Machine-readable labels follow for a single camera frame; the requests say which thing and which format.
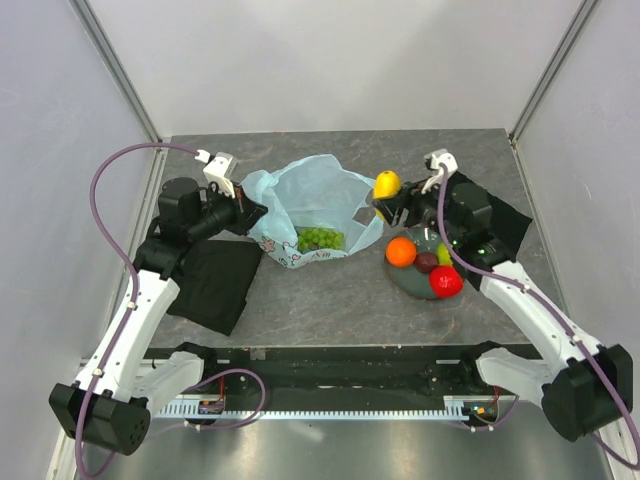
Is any left aluminium corner post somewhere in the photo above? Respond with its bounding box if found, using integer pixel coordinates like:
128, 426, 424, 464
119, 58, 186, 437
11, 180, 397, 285
69, 0, 162, 141

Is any green pear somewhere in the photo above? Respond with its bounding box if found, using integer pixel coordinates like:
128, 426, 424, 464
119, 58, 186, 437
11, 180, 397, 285
436, 243, 453, 266

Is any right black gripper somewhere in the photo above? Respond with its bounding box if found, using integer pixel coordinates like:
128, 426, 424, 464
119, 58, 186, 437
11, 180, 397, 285
372, 174, 462, 246

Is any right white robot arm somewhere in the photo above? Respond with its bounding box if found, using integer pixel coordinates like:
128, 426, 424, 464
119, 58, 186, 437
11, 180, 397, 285
372, 171, 639, 441

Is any dark purple plum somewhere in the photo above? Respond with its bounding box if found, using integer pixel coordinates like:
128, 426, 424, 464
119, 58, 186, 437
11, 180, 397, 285
413, 251, 440, 275

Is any light blue plastic bag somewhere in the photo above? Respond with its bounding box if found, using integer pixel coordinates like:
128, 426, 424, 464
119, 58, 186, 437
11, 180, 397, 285
241, 154, 383, 269

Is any green grape bunch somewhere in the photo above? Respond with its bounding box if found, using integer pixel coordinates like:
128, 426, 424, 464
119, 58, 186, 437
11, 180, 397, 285
297, 227, 344, 252

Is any yellow mango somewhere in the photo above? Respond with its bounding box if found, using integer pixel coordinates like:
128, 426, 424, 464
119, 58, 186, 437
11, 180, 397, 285
372, 170, 402, 200

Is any aluminium corner post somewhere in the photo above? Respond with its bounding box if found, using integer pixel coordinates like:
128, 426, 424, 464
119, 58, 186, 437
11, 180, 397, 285
508, 0, 600, 147
69, 0, 162, 141

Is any toothed cable duct rail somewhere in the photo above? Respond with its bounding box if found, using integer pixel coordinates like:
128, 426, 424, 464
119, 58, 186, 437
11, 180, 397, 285
155, 397, 486, 421

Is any left black cloth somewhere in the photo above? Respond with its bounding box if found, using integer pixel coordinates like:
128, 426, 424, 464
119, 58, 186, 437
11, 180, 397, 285
167, 240, 263, 336

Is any red apple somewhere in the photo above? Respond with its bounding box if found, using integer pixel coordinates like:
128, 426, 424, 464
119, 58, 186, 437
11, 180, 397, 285
428, 265, 464, 299

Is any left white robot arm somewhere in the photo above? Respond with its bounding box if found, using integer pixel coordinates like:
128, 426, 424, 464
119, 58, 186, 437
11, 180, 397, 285
49, 177, 268, 455

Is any dark fruit plate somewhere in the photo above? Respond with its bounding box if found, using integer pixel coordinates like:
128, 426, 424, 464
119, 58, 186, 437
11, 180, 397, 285
384, 227, 447, 301

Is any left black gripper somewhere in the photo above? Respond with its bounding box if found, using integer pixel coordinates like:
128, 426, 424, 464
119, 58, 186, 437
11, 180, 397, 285
188, 178, 267, 243

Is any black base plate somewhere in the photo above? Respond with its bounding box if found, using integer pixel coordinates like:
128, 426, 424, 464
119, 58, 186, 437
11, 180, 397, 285
176, 342, 507, 397

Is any right black cloth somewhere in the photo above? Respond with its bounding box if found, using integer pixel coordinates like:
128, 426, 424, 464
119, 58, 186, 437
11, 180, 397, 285
444, 172, 532, 261

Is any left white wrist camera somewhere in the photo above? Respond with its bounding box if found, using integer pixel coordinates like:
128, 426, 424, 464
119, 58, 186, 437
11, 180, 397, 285
195, 149, 237, 199

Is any right aluminium corner post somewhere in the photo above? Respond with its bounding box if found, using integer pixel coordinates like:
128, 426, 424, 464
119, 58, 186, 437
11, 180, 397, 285
508, 0, 600, 147

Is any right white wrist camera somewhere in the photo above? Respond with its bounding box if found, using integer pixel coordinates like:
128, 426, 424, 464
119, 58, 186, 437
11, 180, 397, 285
421, 149, 458, 194

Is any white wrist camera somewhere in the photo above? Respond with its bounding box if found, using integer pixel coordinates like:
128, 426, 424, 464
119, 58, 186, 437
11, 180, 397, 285
195, 149, 237, 199
421, 149, 458, 194

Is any black cloth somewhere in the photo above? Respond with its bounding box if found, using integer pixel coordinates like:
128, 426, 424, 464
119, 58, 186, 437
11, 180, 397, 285
444, 172, 532, 261
167, 240, 263, 336

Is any orange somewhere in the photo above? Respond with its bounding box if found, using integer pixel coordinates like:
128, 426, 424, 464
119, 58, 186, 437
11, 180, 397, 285
385, 237, 417, 268

